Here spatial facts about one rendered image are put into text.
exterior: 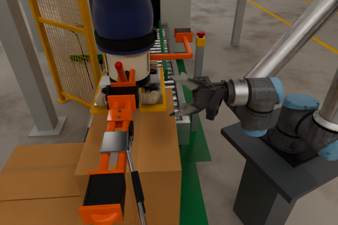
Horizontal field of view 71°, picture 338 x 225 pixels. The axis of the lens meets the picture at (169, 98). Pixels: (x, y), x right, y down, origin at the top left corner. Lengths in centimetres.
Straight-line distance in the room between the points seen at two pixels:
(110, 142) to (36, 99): 199
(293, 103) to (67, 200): 122
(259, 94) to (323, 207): 158
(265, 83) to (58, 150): 132
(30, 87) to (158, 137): 166
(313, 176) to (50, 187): 133
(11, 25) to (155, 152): 165
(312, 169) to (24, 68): 221
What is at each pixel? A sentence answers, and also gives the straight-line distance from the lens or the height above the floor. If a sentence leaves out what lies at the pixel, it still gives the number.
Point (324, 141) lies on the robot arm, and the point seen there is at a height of 98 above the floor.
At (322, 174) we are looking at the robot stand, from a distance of 137.
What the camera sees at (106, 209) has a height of 127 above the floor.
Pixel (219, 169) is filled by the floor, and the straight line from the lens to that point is 219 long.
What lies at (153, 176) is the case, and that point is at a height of 92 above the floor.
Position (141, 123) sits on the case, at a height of 94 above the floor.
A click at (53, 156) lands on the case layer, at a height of 54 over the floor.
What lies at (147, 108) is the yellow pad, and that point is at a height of 114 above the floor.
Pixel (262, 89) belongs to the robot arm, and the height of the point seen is 127.
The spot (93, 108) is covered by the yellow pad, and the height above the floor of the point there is 114.
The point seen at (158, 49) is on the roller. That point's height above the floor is 53.
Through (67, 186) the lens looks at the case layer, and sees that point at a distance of 149.
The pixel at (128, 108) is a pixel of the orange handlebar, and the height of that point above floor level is 126.
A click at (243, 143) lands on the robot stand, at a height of 75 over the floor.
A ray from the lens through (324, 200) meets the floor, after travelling 231.
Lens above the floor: 167
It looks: 34 degrees down
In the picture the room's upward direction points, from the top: straight up
